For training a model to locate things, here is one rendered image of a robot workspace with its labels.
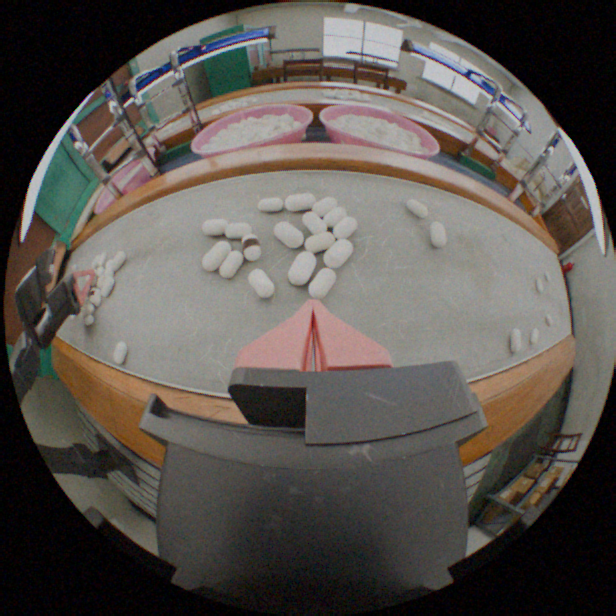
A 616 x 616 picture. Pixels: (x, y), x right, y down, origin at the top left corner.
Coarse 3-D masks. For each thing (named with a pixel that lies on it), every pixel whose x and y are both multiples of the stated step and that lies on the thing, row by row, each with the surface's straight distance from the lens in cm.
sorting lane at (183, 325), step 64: (192, 192) 37; (256, 192) 30; (320, 192) 28; (384, 192) 31; (448, 192) 40; (128, 256) 39; (192, 256) 27; (320, 256) 22; (384, 256) 24; (448, 256) 29; (512, 256) 45; (128, 320) 33; (192, 320) 24; (256, 320) 21; (384, 320) 21; (448, 320) 25; (512, 320) 37; (192, 384) 24
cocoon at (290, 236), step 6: (282, 222) 23; (276, 228) 22; (282, 228) 22; (288, 228) 22; (294, 228) 22; (276, 234) 22; (282, 234) 22; (288, 234) 21; (294, 234) 21; (300, 234) 22; (282, 240) 22; (288, 240) 21; (294, 240) 21; (300, 240) 21; (288, 246) 22; (294, 246) 22
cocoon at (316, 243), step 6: (318, 234) 22; (324, 234) 22; (330, 234) 22; (306, 240) 22; (312, 240) 21; (318, 240) 21; (324, 240) 21; (330, 240) 21; (306, 246) 21; (312, 246) 21; (318, 246) 21; (324, 246) 21; (330, 246) 22; (312, 252) 22
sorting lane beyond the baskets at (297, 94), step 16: (256, 96) 93; (272, 96) 86; (288, 96) 82; (304, 96) 80; (320, 96) 80; (368, 96) 93; (208, 112) 92; (416, 112) 91; (176, 128) 93; (144, 144) 110; (480, 144) 110
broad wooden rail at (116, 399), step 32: (64, 352) 64; (544, 352) 52; (96, 384) 39; (128, 384) 31; (160, 384) 27; (480, 384) 29; (512, 384) 33; (544, 384) 49; (96, 416) 43; (128, 416) 31; (224, 416) 21; (512, 416) 36; (160, 448) 28; (480, 448) 31
